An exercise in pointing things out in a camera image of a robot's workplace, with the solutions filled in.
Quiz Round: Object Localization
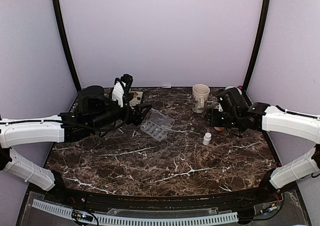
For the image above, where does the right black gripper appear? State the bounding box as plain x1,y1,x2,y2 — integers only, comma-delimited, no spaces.
204,108,241,129

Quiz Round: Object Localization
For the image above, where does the clear plastic pill organizer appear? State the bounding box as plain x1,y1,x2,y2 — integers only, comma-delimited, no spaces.
140,110,175,142

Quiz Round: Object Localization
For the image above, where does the small white pill bottle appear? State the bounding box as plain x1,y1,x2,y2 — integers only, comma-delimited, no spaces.
202,132,212,145

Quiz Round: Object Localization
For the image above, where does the orange pill bottle grey cap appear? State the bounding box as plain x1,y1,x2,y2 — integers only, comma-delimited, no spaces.
214,127,224,132

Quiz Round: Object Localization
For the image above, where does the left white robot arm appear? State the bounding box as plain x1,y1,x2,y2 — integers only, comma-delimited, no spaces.
0,82,152,204

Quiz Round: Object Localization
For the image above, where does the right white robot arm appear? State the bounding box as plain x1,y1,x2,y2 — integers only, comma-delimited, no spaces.
205,87,320,203

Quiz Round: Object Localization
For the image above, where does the floral square plate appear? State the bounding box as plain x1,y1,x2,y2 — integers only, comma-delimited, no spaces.
109,90,144,109

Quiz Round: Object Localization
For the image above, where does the beige ceramic mug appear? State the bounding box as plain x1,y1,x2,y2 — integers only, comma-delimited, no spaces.
192,84,210,114

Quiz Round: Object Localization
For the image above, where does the green ceramic bowl right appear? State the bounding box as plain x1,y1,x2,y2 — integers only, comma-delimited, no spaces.
224,86,242,95

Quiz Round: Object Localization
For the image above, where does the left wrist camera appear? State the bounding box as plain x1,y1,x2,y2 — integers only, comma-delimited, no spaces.
111,74,134,108

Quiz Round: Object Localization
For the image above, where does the white slotted cable duct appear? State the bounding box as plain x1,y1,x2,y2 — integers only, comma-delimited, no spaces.
31,199,239,225

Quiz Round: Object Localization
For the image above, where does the right black frame post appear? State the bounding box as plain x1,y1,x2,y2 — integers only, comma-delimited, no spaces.
242,0,270,93

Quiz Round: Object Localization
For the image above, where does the black frame post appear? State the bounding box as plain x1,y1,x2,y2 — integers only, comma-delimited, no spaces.
52,0,82,92
242,0,270,93

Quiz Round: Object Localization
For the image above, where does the left black frame post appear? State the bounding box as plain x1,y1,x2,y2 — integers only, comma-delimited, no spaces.
52,0,82,92

